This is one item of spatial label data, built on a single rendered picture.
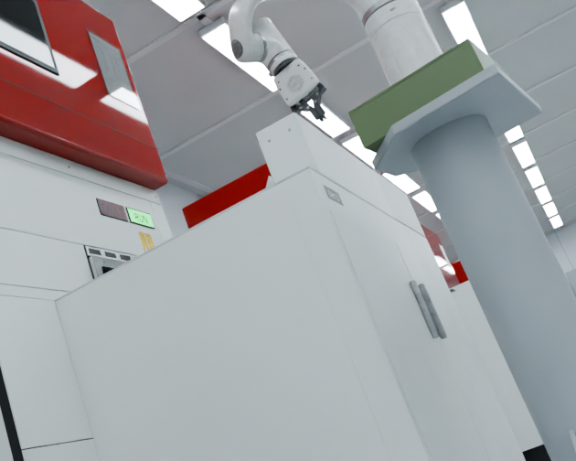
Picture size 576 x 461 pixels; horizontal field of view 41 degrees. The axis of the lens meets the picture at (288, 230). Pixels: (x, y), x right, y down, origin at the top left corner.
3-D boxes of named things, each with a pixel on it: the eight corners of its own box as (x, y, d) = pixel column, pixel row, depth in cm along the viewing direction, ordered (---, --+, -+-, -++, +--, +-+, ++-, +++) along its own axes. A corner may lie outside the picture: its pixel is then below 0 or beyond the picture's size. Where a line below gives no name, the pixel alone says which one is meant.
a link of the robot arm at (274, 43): (272, 51, 197) (300, 48, 202) (247, 16, 201) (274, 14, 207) (260, 75, 202) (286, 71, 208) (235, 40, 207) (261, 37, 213)
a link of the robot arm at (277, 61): (261, 68, 200) (267, 76, 199) (287, 46, 198) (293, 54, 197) (274, 79, 208) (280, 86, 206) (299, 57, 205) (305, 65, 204)
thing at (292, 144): (278, 193, 152) (254, 133, 157) (363, 233, 203) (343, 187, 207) (319, 172, 150) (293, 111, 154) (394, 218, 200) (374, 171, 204)
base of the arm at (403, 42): (485, 76, 158) (447, 2, 163) (451, 56, 142) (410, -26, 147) (407, 123, 167) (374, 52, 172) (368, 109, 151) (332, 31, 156)
